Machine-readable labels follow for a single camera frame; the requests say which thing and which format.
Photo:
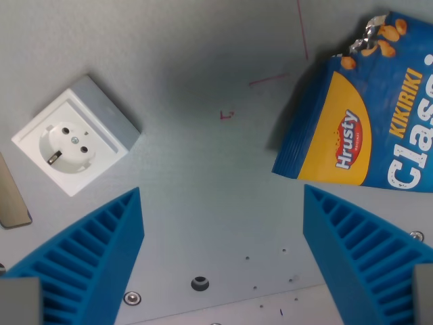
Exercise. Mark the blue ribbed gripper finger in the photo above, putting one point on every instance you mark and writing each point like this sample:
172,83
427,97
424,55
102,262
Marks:
365,250
88,250

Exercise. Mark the silver table screw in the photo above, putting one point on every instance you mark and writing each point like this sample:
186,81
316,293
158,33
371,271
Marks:
417,234
132,298

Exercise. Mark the beige wooden block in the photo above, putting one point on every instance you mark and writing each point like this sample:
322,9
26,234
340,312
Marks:
10,196

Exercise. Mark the blue Hrusty Kikiriki snack bag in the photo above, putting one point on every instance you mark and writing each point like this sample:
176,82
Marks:
368,111

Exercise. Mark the white wall power socket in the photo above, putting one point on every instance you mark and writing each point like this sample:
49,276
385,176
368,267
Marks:
72,135

